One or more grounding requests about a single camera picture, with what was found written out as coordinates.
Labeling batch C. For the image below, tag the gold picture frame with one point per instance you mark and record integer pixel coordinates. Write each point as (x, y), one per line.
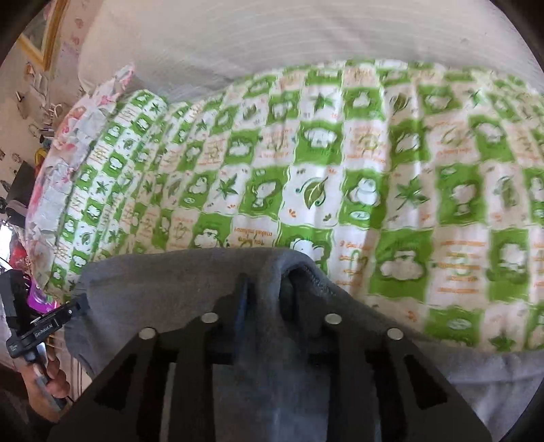
(52, 29)

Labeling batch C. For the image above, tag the floral pillow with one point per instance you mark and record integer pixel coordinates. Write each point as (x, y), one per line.
(72, 140)

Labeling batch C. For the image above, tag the cluttered shelf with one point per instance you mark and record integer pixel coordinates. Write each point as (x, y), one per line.
(21, 182)

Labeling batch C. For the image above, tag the grey towel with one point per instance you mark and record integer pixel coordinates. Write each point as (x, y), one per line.
(263, 395)

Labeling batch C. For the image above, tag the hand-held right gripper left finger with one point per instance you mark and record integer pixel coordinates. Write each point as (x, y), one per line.
(243, 308)

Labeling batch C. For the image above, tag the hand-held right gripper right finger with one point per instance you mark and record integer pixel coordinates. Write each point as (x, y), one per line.
(340, 340)

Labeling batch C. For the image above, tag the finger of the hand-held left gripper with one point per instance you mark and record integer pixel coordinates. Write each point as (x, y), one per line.
(76, 307)

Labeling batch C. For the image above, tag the white striped bolster pillow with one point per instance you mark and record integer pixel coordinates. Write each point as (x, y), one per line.
(255, 38)

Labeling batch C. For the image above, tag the green printed quilt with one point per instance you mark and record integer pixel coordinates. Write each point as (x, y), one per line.
(318, 191)

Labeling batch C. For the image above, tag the purple plastic object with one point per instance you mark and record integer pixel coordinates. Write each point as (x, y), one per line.
(40, 297)

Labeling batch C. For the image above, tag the person's left hand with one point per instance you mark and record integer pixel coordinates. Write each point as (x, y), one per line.
(53, 376)

